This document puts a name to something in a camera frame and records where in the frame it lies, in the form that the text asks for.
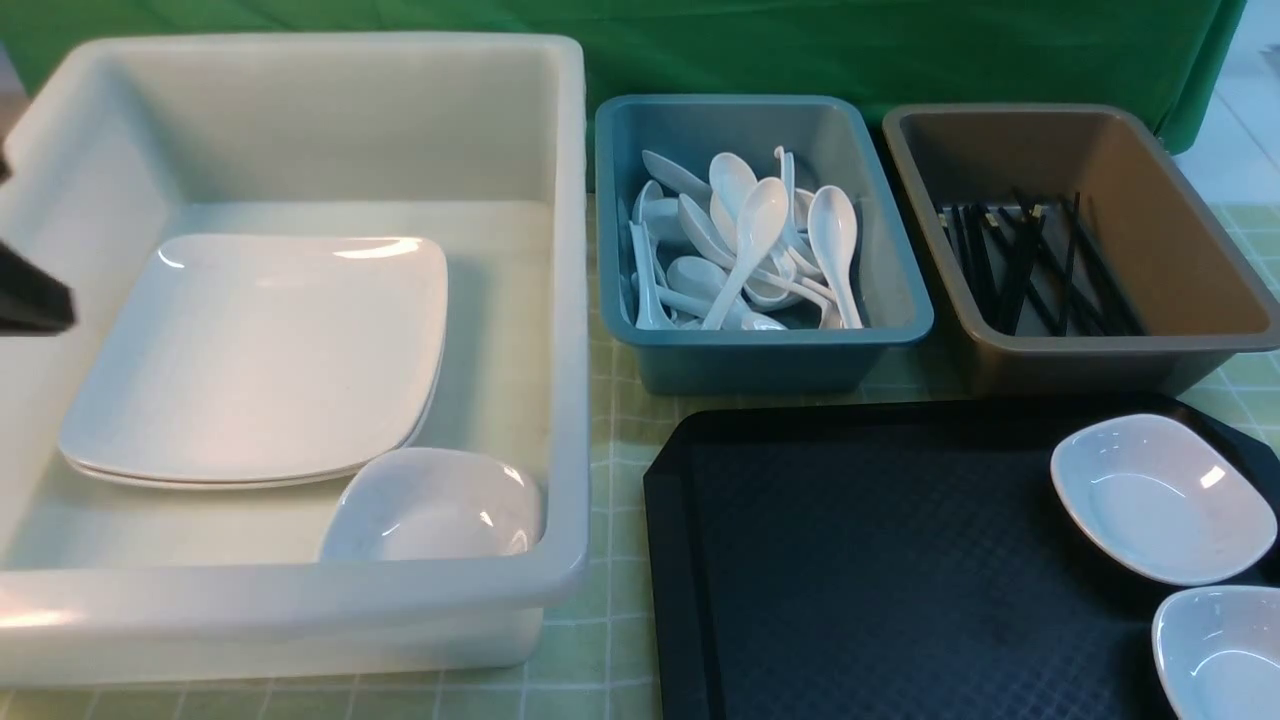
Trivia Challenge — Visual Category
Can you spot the large white square plate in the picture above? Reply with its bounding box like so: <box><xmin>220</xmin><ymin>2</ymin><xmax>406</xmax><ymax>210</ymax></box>
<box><xmin>58</xmin><ymin>233</ymin><xmax>449</xmax><ymax>486</ymax></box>

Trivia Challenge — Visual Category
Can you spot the white bowl in tub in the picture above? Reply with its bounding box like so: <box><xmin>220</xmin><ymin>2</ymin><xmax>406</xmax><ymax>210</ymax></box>
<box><xmin>316</xmin><ymin>447</ymin><xmax>547</xmax><ymax>562</ymax></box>

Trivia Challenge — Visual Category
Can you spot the white spoon right in bin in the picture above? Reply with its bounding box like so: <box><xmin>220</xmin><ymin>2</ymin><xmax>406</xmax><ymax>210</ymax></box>
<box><xmin>806</xmin><ymin>184</ymin><xmax>864</xmax><ymax>329</ymax></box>

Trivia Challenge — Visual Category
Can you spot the white spoon centre in bin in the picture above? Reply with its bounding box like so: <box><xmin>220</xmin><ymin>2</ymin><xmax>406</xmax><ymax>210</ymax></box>
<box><xmin>709</xmin><ymin>152</ymin><xmax>758</xmax><ymax>254</ymax></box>

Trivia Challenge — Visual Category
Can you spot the white spoon left in bin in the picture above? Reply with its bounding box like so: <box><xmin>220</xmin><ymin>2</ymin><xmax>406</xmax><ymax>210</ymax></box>
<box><xmin>628</xmin><ymin>222</ymin><xmax>675</xmax><ymax>331</ymax></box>

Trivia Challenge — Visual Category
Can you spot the white square plate in tub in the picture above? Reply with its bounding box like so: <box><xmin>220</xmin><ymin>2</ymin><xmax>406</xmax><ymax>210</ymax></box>
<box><xmin>58</xmin><ymin>363</ymin><xmax>442</xmax><ymax>489</ymax></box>

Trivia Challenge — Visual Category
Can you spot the white bowl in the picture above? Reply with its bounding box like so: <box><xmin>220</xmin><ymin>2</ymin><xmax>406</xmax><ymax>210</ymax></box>
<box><xmin>316</xmin><ymin>447</ymin><xmax>547</xmax><ymax>562</ymax></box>
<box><xmin>1050</xmin><ymin>413</ymin><xmax>1277</xmax><ymax>587</ymax></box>
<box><xmin>1151</xmin><ymin>585</ymin><xmax>1279</xmax><ymax>719</ymax></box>

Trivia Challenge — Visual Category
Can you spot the white spoon in bin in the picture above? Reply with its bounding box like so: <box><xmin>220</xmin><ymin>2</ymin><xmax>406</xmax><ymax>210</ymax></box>
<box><xmin>628</xmin><ymin>222</ymin><xmax>675</xmax><ymax>331</ymax></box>
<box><xmin>806</xmin><ymin>184</ymin><xmax>864</xmax><ymax>329</ymax></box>
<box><xmin>709</xmin><ymin>152</ymin><xmax>758</xmax><ymax>254</ymax></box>

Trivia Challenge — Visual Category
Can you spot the green backdrop cloth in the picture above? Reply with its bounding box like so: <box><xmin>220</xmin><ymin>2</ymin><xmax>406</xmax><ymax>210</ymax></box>
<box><xmin>1</xmin><ymin>1</ymin><xmax>1245</xmax><ymax>152</ymax></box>

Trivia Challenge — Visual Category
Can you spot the large white plastic tub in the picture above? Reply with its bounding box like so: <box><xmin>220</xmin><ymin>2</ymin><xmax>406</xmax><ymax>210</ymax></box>
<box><xmin>3</xmin><ymin>32</ymin><xmax>591</xmax><ymax>687</ymax></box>

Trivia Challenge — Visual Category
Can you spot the teal plastic bin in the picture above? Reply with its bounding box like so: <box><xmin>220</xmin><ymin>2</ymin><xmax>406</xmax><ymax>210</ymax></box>
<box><xmin>595</xmin><ymin>94</ymin><xmax>934</xmax><ymax>395</ymax></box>

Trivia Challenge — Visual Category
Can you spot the black chopsticks bundle in bin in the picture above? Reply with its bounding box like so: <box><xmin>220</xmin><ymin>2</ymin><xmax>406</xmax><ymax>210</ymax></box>
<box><xmin>934</xmin><ymin>188</ymin><xmax>1148</xmax><ymax>338</ymax></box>

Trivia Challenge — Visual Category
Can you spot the green checked tablecloth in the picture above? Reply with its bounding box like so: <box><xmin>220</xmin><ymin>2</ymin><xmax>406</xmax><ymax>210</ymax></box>
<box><xmin>0</xmin><ymin>200</ymin><xmax>1280</xmax><ymax>720</ymax></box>

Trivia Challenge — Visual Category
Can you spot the black serving tray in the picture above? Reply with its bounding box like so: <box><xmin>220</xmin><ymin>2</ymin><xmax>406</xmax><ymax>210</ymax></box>
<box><xmin>643</xmin><ymin>393</ymin><xmax>1279</xmax><ymax>719</ymax></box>

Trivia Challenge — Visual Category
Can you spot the white ceramic soup spoon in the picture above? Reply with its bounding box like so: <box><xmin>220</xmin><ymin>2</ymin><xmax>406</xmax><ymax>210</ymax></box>
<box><xmin>701</xmin><ymin>177</ymin><xmax>790</xmax><ymax>331</ymax></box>

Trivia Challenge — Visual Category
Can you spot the black chopstick pair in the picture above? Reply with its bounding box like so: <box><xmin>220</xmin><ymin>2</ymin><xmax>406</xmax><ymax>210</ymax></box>
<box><xmin>1055</xmin><ymin>191</ymin><xmax>1088</xmax><ymax>337</ymax></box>

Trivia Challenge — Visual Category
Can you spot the brown plastic bin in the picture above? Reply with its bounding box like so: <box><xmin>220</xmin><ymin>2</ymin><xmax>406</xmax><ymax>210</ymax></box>
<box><xmin>882</xmin><ymin>102</ymin><xmax>1277</xmax><ymax>395</ymax></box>

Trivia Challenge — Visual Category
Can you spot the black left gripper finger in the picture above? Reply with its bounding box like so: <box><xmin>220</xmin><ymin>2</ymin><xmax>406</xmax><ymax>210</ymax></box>
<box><xmin>1</xmin><ymin>241</ymin><xmax>77</xmax><ymax>336</ymax></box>

